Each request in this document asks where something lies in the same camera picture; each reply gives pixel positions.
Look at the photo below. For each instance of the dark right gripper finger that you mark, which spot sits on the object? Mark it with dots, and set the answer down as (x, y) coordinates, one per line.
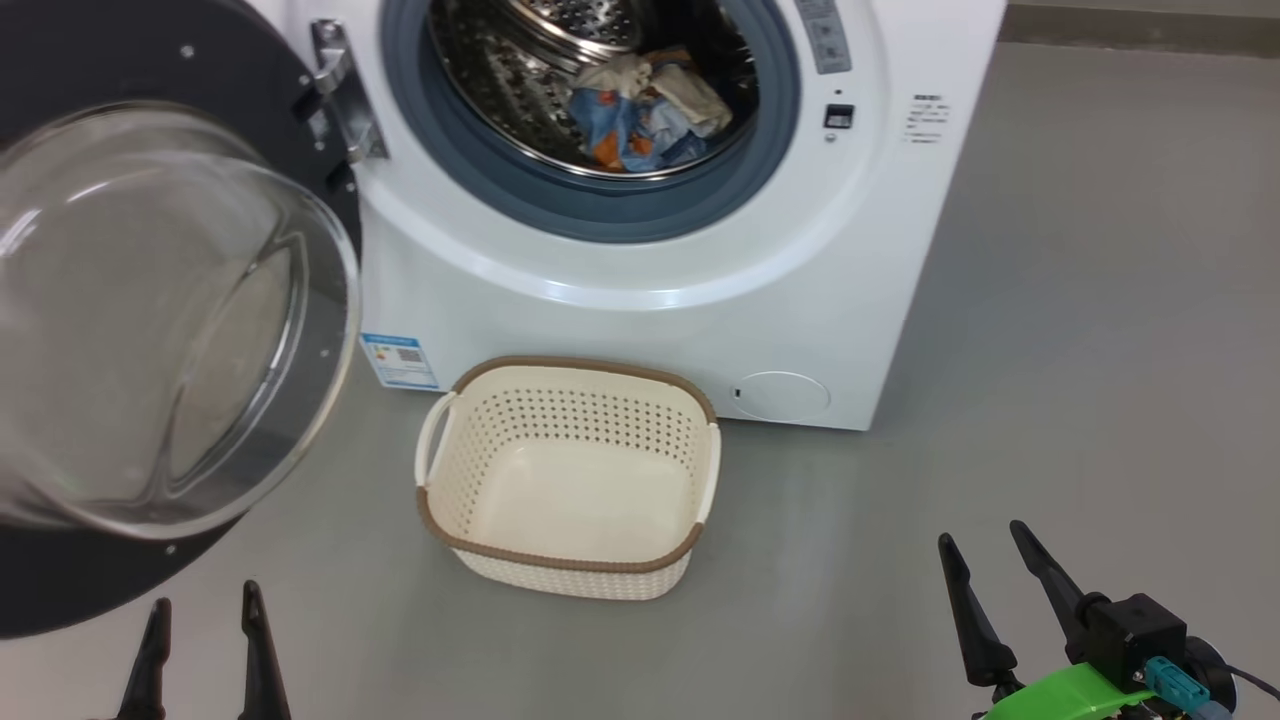
(975, 630)
(1050, 580)

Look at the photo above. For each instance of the white front-load washing machine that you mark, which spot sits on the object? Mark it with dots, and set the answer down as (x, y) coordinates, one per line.
(600, 330)

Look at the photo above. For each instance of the chrome door hinge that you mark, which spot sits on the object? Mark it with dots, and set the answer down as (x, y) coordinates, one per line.
(345, 100)

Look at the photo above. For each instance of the black round glass washer door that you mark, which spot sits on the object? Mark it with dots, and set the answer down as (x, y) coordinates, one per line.
(100, 300)

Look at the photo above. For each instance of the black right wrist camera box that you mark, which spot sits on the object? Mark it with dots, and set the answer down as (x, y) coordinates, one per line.
(1140, 635)

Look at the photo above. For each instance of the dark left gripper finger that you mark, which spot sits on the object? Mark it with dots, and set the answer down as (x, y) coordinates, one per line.
(148, 670)
(260, 670)

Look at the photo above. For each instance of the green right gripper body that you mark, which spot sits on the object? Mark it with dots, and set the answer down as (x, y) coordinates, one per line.
(1070, 695)

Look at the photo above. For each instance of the grey warning label sticker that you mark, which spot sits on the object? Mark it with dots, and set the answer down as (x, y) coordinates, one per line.
(825, 35)

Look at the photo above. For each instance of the small black text sticker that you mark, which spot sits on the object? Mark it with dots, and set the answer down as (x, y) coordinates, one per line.
(924, 120)

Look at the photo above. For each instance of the cream perforated laundry basket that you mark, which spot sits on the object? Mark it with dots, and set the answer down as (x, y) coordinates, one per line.
(570, 500)

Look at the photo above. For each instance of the blue energy label sticker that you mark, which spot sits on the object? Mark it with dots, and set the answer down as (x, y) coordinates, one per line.
(400, 362)

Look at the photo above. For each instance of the cream cloth garment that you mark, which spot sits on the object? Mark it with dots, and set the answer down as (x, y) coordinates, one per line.
(700, 100)

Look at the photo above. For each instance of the round white filter cover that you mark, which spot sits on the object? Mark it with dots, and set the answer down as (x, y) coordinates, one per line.
(780, 396)

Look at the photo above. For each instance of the stainless steel washer drum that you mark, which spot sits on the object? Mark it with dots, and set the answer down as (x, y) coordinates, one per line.
(500, 90)

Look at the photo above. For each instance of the grey rubber door gasket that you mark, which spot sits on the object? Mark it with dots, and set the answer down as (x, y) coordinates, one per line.
(600, 215)

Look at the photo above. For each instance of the black door latch socket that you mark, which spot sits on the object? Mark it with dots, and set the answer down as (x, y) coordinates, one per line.
(839, 117)

